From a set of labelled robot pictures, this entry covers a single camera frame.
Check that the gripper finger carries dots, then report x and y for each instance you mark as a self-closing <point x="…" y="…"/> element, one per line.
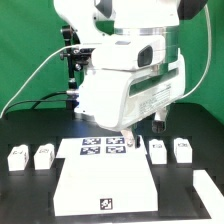
<point x="159" y="122"/>
<point x="128" y="137"/>

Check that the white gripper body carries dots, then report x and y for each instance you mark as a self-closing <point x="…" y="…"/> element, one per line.
<point x="116" y="100"/>

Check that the white square tabletop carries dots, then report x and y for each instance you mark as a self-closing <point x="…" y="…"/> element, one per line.
<point x="103" y="184"/>

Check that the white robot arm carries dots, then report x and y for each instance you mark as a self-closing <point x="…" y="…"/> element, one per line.
<point x="132" y="62"/>

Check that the white sheet with tags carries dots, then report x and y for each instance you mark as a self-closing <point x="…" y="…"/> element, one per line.
<point x="97" y="146"/>

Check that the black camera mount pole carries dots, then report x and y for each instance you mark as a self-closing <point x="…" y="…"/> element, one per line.
<point x="70" y="38"/>

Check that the black camera on mount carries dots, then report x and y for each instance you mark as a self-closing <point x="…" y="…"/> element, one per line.
<point x="80" y="56"/>

